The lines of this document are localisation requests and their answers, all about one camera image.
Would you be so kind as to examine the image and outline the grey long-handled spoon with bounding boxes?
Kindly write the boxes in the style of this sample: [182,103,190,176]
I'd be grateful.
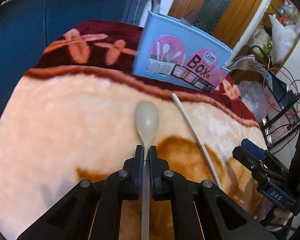
[135,101,159,240]

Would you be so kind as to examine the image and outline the white chopstick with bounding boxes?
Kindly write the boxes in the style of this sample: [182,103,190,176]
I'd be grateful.
[171,93,222,189]

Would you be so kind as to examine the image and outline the right hand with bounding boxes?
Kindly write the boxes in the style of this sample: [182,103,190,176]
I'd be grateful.
[255,197,293,225]

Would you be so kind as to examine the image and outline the black metal rack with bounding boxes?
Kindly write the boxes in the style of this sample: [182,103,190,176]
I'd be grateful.
[250,45,300,156]

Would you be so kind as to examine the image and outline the red and peach plush blanket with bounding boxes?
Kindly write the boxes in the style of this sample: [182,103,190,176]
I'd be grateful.
[0,21,265,239]

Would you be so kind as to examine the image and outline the clear plastic bags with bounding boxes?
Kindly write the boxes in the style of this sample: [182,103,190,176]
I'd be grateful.
[239,15,300,120]

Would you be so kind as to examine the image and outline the light blue utensil box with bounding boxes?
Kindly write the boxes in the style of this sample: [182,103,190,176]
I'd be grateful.
[132,12,232,93]

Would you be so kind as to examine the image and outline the brown wooden door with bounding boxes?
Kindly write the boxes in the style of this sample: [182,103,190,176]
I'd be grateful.
[168,0,262,49]

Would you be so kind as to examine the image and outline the red cable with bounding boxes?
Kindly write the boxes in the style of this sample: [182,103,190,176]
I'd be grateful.
[263,65,300,117]

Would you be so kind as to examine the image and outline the white power cable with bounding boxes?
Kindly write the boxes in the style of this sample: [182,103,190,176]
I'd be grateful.
[127,0,143,26]

